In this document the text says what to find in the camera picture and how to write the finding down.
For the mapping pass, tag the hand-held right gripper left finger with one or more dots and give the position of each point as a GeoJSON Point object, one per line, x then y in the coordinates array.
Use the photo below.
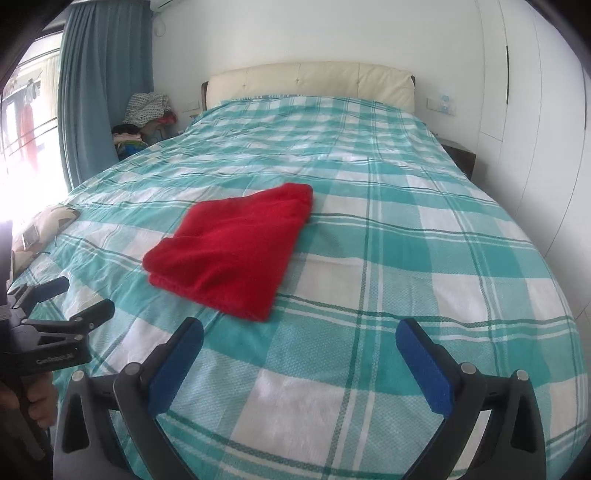
{"type": "Point", "coordinates": [178, 364]}

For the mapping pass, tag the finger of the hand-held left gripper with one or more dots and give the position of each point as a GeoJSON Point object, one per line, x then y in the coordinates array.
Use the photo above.
{"type": "Point", "coordinates": [83, 316]}
{"type": "Point", "coordinates": [46, 288]}

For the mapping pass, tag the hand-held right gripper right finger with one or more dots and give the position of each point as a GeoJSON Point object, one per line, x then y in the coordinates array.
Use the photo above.
{"type": "Point", "coordinates": [425, 369]}

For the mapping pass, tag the red knit sweater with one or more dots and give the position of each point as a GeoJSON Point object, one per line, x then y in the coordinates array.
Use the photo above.
{"type": "Point", "coordinates": [231, 249]}

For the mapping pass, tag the colourful clothes pile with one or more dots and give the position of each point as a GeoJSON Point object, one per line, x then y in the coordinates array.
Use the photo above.
{"type": "Point", "coordinates": [129, 141]}

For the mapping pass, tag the person's left hand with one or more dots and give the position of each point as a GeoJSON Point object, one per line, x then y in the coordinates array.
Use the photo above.
{"type": "Point", "coordinates": [44, 401]}

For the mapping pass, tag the beige patterned pillow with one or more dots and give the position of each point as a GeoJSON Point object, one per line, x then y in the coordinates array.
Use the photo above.
{"type": "Point", "coordinates": [51, 219]}

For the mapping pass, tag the bright window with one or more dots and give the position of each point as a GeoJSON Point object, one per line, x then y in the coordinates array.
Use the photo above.
{"type": "Point", "coordinates": [27, 175]}

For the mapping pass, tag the teal plaid blanket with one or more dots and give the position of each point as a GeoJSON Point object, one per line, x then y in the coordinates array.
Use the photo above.
{"type": "Point", "coordinates": [369, 230]}

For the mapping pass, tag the blue curtain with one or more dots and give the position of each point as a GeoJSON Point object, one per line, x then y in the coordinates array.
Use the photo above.
{"type": "Point", "coordinates": [101, 92]}

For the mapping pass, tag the patterned grey cloth pile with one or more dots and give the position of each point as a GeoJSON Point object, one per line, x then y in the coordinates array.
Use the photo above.
{"type": "Point", "coordinates": [147, 107]}

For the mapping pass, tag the dark wooden nightstand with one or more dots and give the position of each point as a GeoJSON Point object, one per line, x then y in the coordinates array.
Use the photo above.
{"type": "Point", "coordinates": [461, 159]}

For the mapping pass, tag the white wardrobe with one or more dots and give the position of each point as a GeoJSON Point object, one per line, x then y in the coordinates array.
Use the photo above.
{"type": "Point", "coordinates": [531, 138]}

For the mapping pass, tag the white air conditioner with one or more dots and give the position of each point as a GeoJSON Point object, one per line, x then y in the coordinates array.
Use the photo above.
{"type": "Point", "coordinates": [164, 3]}

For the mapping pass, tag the cream padded headboard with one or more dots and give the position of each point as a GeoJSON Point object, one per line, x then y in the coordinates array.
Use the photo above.
{"type": "Point", "coordinates": [300, 78]}

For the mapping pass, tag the white wall switch panel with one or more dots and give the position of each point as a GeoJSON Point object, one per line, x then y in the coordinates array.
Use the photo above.
{"type": "Point", "coordinates": [445, 104]}

